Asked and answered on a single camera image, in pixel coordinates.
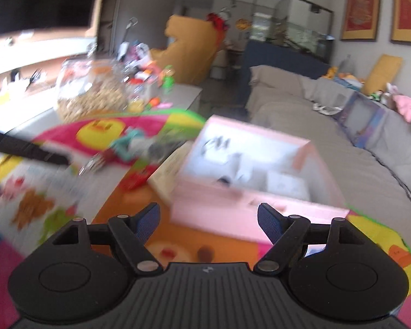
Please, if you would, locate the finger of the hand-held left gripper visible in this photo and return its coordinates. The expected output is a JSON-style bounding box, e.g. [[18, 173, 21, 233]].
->
[[0, 131, 71, 167]]

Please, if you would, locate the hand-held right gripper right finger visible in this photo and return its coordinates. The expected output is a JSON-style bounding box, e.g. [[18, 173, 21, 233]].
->
[[254, 203, 363, 275]]

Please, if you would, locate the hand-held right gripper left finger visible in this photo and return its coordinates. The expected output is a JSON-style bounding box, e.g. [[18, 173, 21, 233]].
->
[[52, 203, 162, 275]]

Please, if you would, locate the pink cardboard box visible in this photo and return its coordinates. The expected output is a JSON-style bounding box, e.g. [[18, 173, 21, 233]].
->
[[171, 115, 350, 245]]

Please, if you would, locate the silver metal item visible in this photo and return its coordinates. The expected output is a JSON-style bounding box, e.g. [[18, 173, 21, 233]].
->
[[79, 154, 105, 179]]

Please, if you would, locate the teal plastic item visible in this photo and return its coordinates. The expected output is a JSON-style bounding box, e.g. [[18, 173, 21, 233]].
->
[[110, 128, 148, 161]]

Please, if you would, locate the colourful cartoon play mat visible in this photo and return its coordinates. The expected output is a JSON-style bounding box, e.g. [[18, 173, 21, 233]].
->
[[0, 108, 411, 329]]

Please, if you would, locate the small red item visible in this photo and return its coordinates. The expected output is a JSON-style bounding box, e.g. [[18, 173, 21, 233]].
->
[[120, 171, 148, 190]]

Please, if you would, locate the beige flat box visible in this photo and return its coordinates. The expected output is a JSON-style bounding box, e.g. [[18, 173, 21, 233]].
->
[[147, 144, 192, 206]]

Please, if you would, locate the glass jar of nuts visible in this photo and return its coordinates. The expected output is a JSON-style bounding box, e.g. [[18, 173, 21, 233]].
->
[[56, 58, 129, 122]]

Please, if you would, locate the grey sofa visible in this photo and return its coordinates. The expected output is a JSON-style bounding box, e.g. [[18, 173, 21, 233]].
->
[[245, 64, 411, 220]]

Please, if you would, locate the small red-lidded plastic jar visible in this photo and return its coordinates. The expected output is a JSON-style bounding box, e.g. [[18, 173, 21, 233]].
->
[[127, 79, 149, 112]]

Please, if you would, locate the small white item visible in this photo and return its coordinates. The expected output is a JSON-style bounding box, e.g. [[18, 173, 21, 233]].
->
[[312, 103, 343, 115]]

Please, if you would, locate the purple picture box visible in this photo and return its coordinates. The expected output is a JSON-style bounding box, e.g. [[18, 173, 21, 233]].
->
[[336, 91, 387, 148]]

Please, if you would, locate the green gumball toy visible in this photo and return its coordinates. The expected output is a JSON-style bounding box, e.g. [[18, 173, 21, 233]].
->
[[162, 65, 176, 90]]

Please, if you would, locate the black television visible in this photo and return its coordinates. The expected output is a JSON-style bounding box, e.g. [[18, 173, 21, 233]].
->
[[0, 0, 103, 36]]

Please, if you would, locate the pink plush toy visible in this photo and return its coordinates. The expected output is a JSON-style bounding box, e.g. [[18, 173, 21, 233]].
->
[[392, 94, 411, 122]]

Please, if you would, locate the yellow armchair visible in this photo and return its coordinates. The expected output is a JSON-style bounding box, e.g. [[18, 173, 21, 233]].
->
[[151, 14, 227, 84]]

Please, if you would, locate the yellow cushion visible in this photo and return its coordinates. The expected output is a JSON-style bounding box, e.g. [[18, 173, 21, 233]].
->
[[361, 54, 404, 96]]

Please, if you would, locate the glass fish tank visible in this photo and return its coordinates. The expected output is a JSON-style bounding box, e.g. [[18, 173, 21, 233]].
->
[[250, 0, 334, 64]]

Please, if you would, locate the red decoration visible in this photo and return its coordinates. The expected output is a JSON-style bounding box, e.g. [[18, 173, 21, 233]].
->
[[206, 13, 228, 30]]

